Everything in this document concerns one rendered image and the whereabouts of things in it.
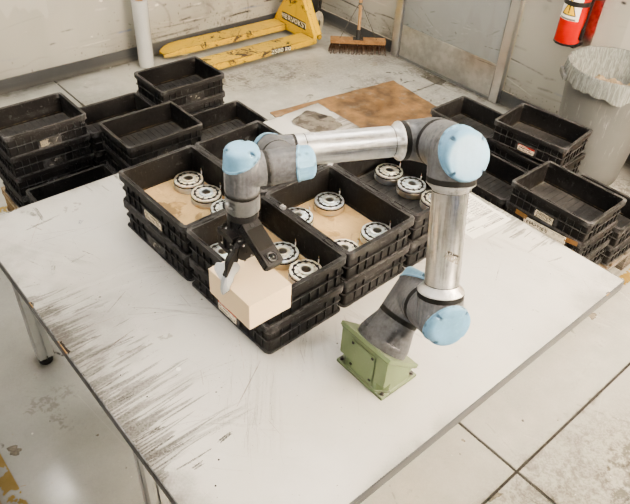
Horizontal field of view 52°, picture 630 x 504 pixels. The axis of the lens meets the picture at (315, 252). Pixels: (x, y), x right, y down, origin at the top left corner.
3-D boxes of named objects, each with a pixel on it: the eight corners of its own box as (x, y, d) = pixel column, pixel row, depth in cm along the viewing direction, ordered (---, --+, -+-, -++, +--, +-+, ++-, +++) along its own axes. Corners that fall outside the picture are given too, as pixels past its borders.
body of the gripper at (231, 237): (244, 235, 152) (243, 192, 145) (266, 253, 148) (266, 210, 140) (217, 247, 148) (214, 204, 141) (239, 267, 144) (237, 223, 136)
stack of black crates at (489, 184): (524, 235, 330) (542, 179, 308) (487, 258, 314) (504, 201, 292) (462, 199, 352) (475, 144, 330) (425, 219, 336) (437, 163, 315)
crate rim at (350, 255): (416, 223, 205) (417, 217, 203) (348, 262, 189) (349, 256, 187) (329, 169, 227) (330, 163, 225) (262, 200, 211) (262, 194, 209)
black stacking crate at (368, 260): (411, 247, 211) (416, 219, 204) (346, 286, 195) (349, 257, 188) (328, 192, 233) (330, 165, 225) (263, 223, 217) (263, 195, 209)
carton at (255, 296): (290, 307, 154) (291, 283, 149) (249, 330, 147) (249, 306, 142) (250, 271, 162) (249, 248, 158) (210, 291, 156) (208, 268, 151)
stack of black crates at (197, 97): (200, 125, 400) (195, 55, 371) (228, 146, 383) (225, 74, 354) (142, 145, 379) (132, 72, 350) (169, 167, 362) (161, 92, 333)
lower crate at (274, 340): (343, 312, 202) (346, 284, 194) (268, 359, 186) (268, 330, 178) (262, 249, 224) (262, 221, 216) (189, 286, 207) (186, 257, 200)
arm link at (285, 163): (301, 136, 143) (253, 142, 140) (317, 147, 133) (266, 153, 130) (303, 171, 146) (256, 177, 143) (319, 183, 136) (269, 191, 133)
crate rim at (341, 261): (348, 262, 189) (349, 256, 187) (268, 308, 172) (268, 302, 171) (262, 200, 211) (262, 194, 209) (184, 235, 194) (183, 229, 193)
